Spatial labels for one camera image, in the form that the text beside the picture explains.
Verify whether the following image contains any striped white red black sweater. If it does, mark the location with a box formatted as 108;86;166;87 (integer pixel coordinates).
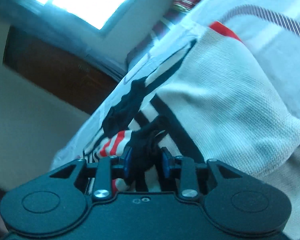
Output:
83;22;300;239

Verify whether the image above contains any dark wooden door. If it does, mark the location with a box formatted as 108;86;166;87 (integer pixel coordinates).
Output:
3;26;118;114

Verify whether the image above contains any striped blue mattress sheet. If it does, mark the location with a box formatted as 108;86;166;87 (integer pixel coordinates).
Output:
126;9;186;70

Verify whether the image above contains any patterned white bed sheet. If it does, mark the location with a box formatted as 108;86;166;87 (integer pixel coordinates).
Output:
51;0;300;168

